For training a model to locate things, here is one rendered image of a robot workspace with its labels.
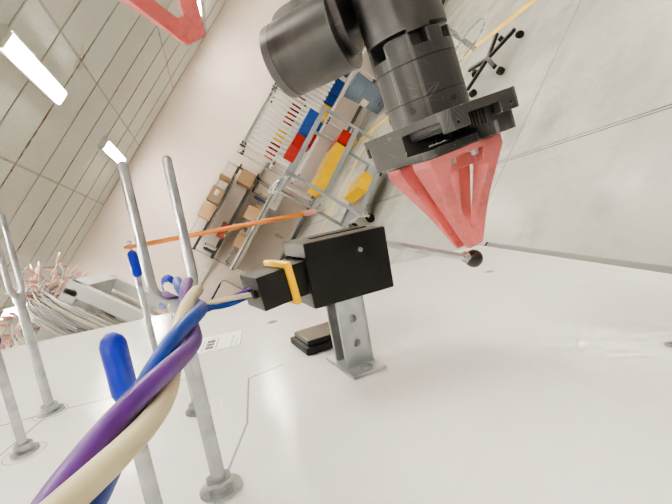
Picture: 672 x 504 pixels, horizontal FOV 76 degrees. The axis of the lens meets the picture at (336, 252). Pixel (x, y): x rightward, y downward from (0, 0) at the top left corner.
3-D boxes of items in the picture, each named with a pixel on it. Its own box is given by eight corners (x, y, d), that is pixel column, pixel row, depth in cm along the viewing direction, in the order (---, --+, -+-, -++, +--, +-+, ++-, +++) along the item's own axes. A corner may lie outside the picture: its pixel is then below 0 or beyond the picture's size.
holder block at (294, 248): (394, 286, 28) (384, 225, 27) (315, 309, 26) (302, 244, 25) (364, 279, 32) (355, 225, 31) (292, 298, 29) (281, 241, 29)
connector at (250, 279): (332, 283, 27) (324, 253, 26) (261, 313, 24) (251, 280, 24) (310, 280, 29) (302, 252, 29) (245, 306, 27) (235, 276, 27)
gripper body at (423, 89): (450, 141, 26) (412, 13, 24) (368, 166, 35) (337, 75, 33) (525, 112, 28) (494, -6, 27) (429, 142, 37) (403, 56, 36)
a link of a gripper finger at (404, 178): (477, 266, 28) (434, 124, 26) (413, 260, 34) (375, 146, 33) (547, 228, 30) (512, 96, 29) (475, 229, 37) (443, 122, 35)
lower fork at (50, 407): (43, 408, 31) (-13, 215, 29) (70, 402, 32) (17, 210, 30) (30, 422, 29) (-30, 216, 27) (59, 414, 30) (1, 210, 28)
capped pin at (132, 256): (172, 364, 36) (141, 237, 34) (154, 372, 35) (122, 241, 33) (164, 362, 37) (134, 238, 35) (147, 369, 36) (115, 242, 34)
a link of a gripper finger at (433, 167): (461, 265, 29) (420, 129, 27) (403, 259, 36) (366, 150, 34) (530, 228, 32) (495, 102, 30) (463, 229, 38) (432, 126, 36)
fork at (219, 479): (239, 468, 20) (169, 158, 18) (248, 490, 18) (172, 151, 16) (195, 487, 19) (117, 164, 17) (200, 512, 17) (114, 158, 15)
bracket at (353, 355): (387, 368, 28) (374, 293, 27) (354, 380, 27) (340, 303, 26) (355, 349, 32) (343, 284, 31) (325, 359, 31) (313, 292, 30)
